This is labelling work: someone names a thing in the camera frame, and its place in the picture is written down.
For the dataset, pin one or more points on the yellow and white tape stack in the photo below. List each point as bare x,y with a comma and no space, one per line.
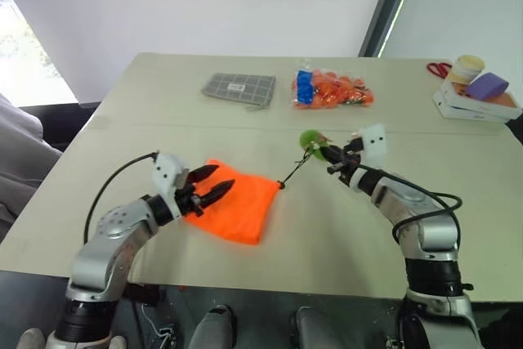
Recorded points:
466,67

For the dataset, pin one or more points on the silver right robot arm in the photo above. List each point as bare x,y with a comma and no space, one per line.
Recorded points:
429,238

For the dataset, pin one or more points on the dark rounded object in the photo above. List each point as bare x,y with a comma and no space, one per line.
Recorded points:
515,130

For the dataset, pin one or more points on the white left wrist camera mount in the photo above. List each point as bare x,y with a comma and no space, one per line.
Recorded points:
165,173

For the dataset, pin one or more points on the blue packet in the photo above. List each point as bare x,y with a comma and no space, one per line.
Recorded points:
304,86

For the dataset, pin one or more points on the red scissors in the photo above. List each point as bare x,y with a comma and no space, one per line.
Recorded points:
439,69

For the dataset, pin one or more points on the black low cabinet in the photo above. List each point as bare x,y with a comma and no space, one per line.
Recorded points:
61,124

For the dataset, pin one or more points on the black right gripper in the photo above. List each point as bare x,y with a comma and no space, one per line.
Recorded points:
352,159

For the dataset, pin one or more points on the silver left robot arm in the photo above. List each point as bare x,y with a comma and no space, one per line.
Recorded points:
110,234

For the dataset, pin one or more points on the grey checked flat pouch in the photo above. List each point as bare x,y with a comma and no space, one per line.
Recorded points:
239,88

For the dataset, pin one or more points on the grey fabric sofa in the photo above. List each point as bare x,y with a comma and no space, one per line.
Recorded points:
22,161

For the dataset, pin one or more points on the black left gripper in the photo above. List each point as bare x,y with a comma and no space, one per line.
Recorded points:
189,202

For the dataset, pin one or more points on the white box with orange lid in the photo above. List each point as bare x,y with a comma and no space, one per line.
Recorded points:
504,103

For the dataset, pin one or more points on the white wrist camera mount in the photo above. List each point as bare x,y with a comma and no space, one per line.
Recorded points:
376,144
165,173

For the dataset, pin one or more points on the orange fabric pouch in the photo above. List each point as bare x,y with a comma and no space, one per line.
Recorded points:
241,210

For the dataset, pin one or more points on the white rounded shape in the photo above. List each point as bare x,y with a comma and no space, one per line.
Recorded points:
118,342
30,339

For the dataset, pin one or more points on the purple block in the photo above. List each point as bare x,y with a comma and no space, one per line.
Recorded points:
486,85

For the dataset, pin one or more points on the clear bag of orange items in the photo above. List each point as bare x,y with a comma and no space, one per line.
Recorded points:
343,91

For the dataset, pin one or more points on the grey rounded shape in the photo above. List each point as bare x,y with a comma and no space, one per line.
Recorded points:
214,326
311,326

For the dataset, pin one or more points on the white flat box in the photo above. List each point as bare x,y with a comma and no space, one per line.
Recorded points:
470,114

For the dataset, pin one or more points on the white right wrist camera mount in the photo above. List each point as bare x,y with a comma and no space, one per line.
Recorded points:
376,144

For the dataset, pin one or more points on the dark window frame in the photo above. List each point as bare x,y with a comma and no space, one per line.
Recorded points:
388,1

